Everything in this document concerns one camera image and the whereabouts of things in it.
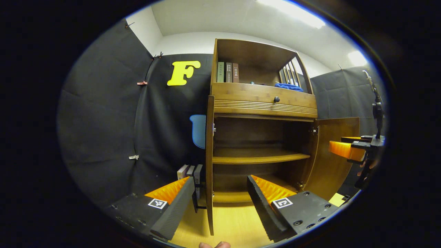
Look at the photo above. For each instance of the wooden cabinet door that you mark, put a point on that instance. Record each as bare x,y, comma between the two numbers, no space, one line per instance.
209,155
330,172

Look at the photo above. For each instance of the wooden double-door shoe cabinet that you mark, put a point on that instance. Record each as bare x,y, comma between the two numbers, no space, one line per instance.
255,51

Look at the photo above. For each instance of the wooden cabinet drawer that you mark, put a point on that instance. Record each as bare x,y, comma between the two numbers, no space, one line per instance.
241,94

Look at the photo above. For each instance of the brown book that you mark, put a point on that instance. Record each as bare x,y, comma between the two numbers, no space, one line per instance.
236,73

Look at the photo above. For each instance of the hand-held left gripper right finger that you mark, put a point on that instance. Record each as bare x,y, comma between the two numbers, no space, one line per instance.
262,206

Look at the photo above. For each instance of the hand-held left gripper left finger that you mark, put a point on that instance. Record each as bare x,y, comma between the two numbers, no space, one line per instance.
175,212

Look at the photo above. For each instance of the black backdrop cloth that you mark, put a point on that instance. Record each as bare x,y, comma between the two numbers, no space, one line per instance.
103,120

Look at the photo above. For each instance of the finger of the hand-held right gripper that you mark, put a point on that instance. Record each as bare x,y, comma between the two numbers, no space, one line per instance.
351,139
360,145

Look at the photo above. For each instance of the pale grey book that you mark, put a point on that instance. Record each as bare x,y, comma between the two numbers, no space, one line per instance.
190,170

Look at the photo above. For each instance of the blue towel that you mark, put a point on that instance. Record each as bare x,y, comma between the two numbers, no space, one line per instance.
289,87

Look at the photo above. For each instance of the wooden inner shelf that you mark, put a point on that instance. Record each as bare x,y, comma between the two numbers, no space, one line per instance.
258,156

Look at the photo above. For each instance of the white book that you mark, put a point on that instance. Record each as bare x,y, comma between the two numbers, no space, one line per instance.
182,171

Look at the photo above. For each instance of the dark grey book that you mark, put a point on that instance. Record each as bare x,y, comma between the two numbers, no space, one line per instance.
229,72

